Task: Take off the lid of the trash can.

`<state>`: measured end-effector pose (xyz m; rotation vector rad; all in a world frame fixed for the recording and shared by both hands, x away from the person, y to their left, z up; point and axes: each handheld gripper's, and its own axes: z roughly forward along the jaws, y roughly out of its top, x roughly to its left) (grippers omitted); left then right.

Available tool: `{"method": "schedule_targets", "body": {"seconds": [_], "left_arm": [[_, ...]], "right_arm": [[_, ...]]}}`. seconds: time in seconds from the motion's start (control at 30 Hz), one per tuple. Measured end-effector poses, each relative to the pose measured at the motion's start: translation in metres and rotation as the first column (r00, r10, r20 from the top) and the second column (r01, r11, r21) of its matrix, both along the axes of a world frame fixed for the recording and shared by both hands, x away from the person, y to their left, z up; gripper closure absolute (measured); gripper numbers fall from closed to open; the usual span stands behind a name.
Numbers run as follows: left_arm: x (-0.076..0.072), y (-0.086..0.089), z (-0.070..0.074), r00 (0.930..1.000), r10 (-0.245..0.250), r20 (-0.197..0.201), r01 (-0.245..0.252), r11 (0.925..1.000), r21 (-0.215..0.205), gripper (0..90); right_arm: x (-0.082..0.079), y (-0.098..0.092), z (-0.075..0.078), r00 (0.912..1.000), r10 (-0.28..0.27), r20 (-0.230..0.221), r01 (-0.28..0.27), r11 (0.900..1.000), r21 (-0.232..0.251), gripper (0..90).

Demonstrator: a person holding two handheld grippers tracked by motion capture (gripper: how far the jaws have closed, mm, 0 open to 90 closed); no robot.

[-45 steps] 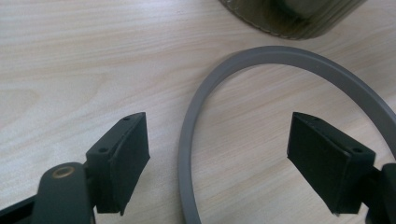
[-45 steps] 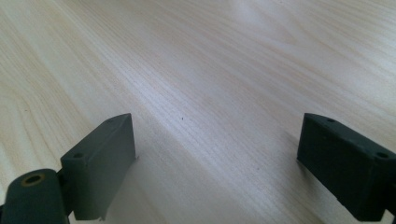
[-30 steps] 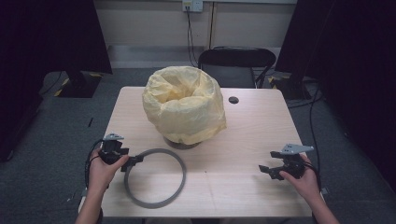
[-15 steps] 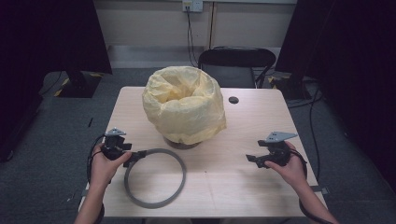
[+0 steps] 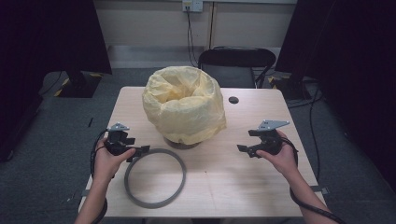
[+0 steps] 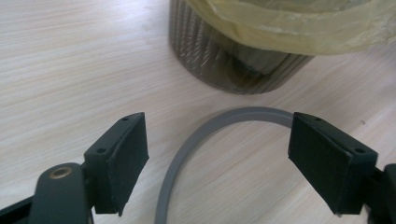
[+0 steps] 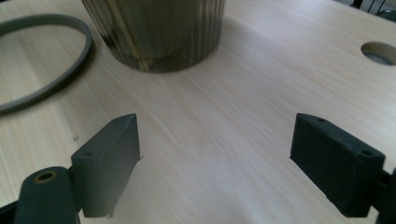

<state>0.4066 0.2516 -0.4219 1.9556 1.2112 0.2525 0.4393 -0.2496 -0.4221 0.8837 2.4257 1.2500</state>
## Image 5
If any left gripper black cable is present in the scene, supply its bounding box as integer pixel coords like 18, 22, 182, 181
90, 130, 109, 224

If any black curtain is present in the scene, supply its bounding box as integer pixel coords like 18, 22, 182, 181
275, 0, 396, 192
0, 0, 113, 163

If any white wall socket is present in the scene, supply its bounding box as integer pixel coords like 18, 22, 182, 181
181, 0, 205, 14

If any black floor cable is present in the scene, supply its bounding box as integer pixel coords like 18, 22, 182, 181
286, 83, 325, 183

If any grey trash bin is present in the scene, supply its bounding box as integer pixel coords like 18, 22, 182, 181
163, 136, 202, 150

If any black wall cable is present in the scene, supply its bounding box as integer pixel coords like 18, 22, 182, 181
185, 8, 200, 68

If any grey plastic ring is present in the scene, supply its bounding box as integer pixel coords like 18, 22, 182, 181
123, 147, 188, 210

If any black stand base striped tape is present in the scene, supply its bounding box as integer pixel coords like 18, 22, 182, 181
53, 70, 105, 99
268, 74, 314, 101

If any black folding chair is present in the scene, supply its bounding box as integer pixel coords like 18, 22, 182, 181
197, 46, 277, 90

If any metal table bracket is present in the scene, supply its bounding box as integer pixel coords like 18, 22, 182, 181
310, 185, 331, 196

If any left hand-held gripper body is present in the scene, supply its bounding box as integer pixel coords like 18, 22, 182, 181
104, 121, 143, 157

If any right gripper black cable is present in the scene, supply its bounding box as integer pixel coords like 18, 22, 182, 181
280, 135, 347, 224

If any person's right hand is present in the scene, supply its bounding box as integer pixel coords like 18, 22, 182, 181
255, 129, 301, 177

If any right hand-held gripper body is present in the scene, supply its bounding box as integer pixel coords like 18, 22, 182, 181
247, 119, 290, 156

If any yellow garbage bag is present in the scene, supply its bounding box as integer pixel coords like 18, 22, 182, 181
141, 65, 228, 147

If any person's left hand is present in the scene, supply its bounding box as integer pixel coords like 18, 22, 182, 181
92, 138, 137, 183

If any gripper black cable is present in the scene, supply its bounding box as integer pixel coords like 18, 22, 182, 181
90, 130, 109, 224
280, 135, 347, 224

